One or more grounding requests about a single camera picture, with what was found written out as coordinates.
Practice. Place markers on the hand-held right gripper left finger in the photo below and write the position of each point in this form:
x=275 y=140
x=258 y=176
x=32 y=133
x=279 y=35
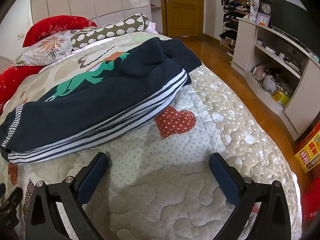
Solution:
x=92 y=173

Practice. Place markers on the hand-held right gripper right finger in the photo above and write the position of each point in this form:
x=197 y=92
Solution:
x=225 y=180

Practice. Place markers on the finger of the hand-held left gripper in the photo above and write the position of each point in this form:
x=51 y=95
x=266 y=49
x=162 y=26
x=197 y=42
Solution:
x=12 y=198

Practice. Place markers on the navy dinosaur sweater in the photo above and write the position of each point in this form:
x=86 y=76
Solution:
x=100 y=100

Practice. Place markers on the heart patterned quilted bedspread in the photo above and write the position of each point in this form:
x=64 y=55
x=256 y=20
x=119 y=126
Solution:
x=175 y=175

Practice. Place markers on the red and yellow carton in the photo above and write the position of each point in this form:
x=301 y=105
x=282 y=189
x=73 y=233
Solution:
x=308 y=150

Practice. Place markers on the red cloth bag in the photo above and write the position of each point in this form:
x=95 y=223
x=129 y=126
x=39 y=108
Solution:
x=312 y=205

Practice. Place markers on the yellow jar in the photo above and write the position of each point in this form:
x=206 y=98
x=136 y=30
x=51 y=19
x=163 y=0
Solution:
x=281 y=97

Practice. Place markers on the red star print pillow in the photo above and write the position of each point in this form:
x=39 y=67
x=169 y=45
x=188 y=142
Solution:
x=15 y=78

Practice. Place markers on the white television cabinet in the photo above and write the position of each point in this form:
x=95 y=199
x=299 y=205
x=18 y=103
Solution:
x=243 y=47

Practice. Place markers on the grey leaf print pillow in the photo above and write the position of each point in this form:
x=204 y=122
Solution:
x=47 y=46

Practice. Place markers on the round white panel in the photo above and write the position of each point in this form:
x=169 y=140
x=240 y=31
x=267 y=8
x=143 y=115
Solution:
x=6 y=61

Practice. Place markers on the olive hedgehog print bolster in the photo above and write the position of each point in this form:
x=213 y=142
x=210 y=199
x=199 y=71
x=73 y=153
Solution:
x=110 y=31

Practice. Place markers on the red floral pillow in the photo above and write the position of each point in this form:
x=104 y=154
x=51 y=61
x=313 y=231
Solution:
x=57 y=23

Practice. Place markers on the shoe rack with shoes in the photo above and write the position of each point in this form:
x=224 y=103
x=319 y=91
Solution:
x=231 y=20

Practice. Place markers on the wooden door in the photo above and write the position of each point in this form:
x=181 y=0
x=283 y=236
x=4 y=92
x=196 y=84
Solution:
x=183 y=7

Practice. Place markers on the black television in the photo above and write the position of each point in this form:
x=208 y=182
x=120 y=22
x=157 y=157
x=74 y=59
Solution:
x=292 y=15

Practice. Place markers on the dark mantel clock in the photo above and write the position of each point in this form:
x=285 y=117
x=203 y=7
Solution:
x=265 y=6

